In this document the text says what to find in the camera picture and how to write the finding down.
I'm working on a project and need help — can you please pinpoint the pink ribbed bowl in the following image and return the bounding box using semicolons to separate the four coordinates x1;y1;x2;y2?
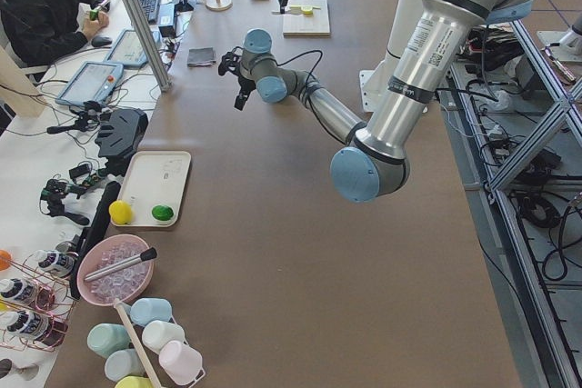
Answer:
75;234;154;306

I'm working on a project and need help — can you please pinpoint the yellow plastic knife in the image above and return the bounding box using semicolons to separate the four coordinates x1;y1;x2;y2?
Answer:
289;5;320;11

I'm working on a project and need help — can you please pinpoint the lemon half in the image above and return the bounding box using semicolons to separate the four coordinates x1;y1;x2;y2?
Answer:
301;5;313;16

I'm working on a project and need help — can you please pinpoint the bamboo cutting board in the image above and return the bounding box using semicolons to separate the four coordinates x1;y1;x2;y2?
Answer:
282;0;331;37

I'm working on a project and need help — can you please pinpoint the grey folded cloth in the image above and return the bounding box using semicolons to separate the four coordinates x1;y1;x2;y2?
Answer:
186;47;216;67

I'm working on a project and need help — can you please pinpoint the blue teach pendant far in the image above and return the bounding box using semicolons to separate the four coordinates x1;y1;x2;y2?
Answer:
104;29;147;69

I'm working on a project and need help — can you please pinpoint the blue teach pendant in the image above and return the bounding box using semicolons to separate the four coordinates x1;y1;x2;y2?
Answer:
104;29;147;69
55;61;125;107

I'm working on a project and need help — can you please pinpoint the cream rabbit tray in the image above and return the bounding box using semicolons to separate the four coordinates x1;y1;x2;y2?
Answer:
110;151;192;228

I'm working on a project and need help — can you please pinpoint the blue teach pendant near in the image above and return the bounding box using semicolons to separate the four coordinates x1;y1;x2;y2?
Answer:
55;61;125;107

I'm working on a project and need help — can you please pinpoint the green lime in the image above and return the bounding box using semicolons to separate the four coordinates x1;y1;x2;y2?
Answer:
151;204;175;222

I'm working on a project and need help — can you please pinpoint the whole yellow lemon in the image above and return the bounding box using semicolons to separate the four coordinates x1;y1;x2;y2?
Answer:
108;200;134;225

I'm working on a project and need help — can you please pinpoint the seated person in black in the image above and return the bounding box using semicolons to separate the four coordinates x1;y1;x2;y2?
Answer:
1;0;109;67

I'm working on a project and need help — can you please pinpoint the pastel cup rack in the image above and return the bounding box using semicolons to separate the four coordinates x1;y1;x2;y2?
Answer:
106;297;206;387

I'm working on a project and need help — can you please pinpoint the aluminium frame post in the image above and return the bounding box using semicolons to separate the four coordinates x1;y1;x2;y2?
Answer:
122;0;171;92

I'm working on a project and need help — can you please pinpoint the copper wire bottle basket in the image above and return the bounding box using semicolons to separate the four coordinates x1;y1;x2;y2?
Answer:
1;250;75;352

